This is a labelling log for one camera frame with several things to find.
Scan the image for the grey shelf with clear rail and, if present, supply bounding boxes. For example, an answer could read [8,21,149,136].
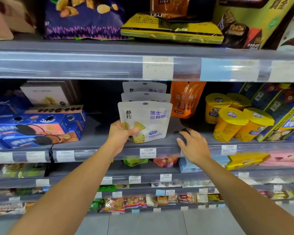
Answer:
[0,34,294,83]

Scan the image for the yellow snack cup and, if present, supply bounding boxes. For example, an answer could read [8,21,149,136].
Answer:
[205,93,233,125]
[213,107,249,143]
[235,107,275,142]
[227,93,252,111]

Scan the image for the white brown snack bag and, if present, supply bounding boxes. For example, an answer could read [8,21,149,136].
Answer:
[262,2,294,53]

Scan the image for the person's right forearm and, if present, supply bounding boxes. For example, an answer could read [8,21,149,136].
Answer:
[194,156,294,235]

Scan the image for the cookie box with window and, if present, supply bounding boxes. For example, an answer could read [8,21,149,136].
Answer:
[25,105,87,123]

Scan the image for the brown orange snack packet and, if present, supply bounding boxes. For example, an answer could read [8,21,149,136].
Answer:
[150,0,190,20]

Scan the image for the purple chip bag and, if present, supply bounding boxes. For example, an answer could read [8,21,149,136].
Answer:
[44,0,130,40]

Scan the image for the row of small shelf labels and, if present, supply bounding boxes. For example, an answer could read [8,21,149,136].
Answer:
[8,172,294,215]

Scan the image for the beige cardboard box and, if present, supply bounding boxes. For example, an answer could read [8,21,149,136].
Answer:
[0,0,36,41]

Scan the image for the dark blue cookie packets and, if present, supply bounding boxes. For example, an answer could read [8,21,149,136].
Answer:
[0,90,33,120]

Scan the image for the low grey shelves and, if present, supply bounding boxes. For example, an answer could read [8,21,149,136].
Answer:
[0,159,294,218]

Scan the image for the person's left forearm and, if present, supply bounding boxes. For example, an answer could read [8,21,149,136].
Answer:
[7,141,121,235]

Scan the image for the person's right hand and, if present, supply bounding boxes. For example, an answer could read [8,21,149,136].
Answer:
[176,128,213,167]

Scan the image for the white price label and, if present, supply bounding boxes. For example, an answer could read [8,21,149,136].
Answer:
[231,59,260,82]
[221,145,237,156]
[56,150,75,163]
[140,148,157,159]
[142,56,174,80]
[269,60,294,83]
[26,151,47,163]
[0,152,14,164]

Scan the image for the green snack packet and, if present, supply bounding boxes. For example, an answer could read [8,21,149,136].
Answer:
[123,156,149,167]

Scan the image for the row of assorted candy packets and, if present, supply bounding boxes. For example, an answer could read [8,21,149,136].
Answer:
[0,183,294,218]

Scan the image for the yellow foil snack bag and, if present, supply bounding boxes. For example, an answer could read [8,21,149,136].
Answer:
[121,13,224,44]

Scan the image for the long blue yellow biscuit box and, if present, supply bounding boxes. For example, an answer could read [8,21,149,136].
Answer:
[256,99,294,143]

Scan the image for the blue price label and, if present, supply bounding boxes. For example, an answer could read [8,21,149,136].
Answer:
[200,58,232,82]

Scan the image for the light blue box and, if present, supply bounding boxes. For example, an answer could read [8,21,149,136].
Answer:
[178,155,231,173]

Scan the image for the person's left hand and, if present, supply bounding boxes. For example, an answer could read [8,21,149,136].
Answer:
[107,120,140,157]

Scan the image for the green snack packets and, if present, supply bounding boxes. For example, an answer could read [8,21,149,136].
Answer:
[0,163,47,179]

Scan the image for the pink flat box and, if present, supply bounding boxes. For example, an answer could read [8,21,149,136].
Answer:
[258,150,294,168]

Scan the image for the blue orange sandwich cookie box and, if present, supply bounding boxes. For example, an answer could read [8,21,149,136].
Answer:
[1,125,83,149]

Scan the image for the white biscuit box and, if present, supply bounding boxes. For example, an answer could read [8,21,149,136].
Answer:
[20,81,70,107]

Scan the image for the red pink snack packet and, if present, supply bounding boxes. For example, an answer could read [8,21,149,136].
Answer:
[153,157,179,168]

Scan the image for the white cheese snack pouch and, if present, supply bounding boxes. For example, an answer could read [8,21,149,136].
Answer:
[121,92,171,103]
[118,101,173,144]
[122,82,167,94]

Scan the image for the blue pink sandwich cookie box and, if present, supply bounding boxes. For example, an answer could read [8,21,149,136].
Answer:
[0,113,70,136]

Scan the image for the grey shelf holding pouches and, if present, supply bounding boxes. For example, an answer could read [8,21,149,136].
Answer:
[0,116,294,165]

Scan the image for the yellow flat box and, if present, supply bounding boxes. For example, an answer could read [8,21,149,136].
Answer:
[225,154,270,171]

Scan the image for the green chocolate bar box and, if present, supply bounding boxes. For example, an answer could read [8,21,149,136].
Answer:
[213,0,294,50]

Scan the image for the orange snack pouch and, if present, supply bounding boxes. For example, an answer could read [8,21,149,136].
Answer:
[170,81,207,119]

